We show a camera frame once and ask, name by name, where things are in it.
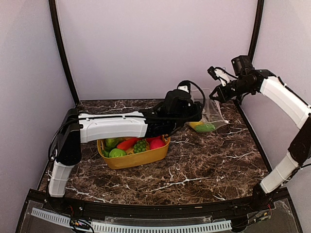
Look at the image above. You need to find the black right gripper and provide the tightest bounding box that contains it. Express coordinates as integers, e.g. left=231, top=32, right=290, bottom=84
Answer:
left=209, top=77, right=254, bottom=103

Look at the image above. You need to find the yellow lemon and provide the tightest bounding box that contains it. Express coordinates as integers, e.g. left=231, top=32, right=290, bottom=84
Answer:
left=189, top=121, right=204, bottom=129

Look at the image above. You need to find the clear zip top bag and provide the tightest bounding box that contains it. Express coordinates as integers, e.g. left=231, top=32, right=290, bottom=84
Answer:
left=188, top=88, right=229, bottom=130

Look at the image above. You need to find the green bumpy cucumber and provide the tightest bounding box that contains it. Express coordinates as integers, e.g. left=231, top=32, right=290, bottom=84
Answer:
left=194, top=123, right=216, bottom=133

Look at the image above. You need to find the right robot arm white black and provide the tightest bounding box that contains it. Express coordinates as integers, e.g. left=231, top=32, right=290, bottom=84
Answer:
left=207, top=55, right=311, bottom=211

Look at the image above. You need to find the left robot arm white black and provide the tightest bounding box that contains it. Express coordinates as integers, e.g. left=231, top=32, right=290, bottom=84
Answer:
left=48, top=89, right=205, bottom=212

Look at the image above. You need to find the red tomato front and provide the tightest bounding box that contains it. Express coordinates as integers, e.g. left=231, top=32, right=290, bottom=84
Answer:
left=150, top=139, right=166, bottom=150

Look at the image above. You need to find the green grape bunch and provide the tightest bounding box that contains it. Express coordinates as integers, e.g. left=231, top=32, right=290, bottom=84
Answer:
left=134, top=139, right=148, bottom=153

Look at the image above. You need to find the yellow plastic basket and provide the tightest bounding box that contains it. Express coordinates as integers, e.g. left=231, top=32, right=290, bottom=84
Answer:
left=97, top=135, right=171, bottom=169

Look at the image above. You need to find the orange carrot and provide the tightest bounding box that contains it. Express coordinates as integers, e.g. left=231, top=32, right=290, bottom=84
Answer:
left=117, top=138, right=138, bottom=150

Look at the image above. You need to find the green chayote front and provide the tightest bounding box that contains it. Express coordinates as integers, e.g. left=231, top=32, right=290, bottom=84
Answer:
left=108, top=148, right=127, bottom=158

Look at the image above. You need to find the green leafy vegetable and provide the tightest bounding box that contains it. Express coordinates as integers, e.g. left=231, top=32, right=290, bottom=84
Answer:
left=101, top=149, right=110, bottom=158

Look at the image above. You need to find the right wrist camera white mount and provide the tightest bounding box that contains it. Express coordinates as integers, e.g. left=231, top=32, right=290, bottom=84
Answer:
left=207, top=67, right=230, bottom=86

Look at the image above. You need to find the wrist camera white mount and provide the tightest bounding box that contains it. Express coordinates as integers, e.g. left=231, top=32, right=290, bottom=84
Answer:
left=177, top=80, right=191, bottom=94
left=207, top=67, right=230, bottom=86

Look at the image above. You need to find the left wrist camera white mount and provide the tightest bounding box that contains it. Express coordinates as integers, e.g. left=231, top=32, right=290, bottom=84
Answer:
left=177, top=80, right=191, bottom=94

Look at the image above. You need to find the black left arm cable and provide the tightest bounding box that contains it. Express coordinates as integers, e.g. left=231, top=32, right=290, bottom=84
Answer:
left=167, top=81, right=207, bottom=139

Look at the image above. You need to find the right black frame post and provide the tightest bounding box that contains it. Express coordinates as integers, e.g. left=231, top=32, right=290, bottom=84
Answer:
left=248, top=0, right=264, bottom=61

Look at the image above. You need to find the black frame post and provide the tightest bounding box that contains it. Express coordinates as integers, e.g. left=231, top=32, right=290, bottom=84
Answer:
left=248, top=0, right=264, bottom=61
left=48, top=0, right=80, bottom=105

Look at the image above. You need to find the white slotted cable duct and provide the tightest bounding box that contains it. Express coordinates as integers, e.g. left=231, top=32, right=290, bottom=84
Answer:
left=31, top=208, right=232, bottom=233

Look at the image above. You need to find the left black frame post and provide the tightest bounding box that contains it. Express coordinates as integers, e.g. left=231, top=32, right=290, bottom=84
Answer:
left=48, top=0, right=80, bottom=105

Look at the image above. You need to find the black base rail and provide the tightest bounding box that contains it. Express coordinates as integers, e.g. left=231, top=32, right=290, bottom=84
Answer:
left=26, top=188, right=292, bottom=221

